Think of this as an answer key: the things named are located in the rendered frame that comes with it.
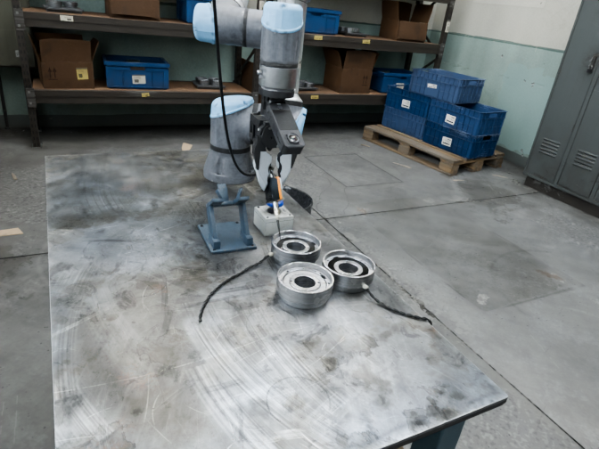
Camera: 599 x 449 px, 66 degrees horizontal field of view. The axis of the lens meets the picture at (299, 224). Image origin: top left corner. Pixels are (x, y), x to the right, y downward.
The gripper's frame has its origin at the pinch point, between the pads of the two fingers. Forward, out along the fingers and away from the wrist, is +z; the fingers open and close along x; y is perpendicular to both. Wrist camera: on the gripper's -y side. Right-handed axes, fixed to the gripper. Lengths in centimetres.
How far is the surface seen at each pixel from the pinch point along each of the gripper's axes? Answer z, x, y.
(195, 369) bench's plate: 13.0, 24.2, -34.8
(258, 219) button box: 10.8, 0.6, 5.6
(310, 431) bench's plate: 13, 13, -50
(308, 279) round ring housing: 10.7, -0.3, -20.7
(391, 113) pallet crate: 64, -262, 317
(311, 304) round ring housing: 11.4, 2.1, -27.2
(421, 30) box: -17, -299, 344
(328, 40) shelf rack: -2, -185, 333
